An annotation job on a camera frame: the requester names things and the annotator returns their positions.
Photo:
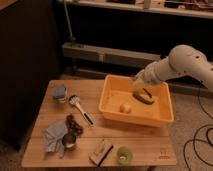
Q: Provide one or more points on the brown grape bunch toy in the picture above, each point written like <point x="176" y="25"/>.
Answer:
<point x="73" y="126"/>

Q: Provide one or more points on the metal pole stand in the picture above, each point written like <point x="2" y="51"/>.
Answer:
<point x="71" y="35"/>

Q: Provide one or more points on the green plastic cup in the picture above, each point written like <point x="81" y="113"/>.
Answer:
<point x="124" y="155"/>

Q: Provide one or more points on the orange plastic tray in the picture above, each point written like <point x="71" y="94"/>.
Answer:
<point x="119" y="89"/>

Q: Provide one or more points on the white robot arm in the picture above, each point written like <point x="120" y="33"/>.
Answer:
<point x="183" y="60"/>

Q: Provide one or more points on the grey baseboard heater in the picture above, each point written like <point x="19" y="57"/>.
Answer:
<point x="108" y="55"/>

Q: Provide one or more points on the white slotted spatula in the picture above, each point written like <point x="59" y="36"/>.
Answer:
<point x="74" y="101"/>

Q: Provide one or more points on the small metal cup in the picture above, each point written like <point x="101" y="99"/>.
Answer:
<point x="69" y="141"/>

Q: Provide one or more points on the blue sponge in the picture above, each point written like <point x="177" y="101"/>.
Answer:
<point x="59" y="92"/>

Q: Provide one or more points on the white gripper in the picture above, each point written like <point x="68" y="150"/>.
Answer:
<point x="146" y="77"/>

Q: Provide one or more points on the green pickle toy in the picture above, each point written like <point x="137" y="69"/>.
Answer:
<point x="139" y="97"/>

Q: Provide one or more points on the yellow round toy fruit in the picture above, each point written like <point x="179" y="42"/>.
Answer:
<point x="125" y="108"/>

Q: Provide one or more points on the wooden brush block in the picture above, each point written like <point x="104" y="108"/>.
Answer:
<point x="102" y="149"/>

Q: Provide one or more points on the grey cloth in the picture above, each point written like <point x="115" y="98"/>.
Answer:
<point x="52" y="137"/>

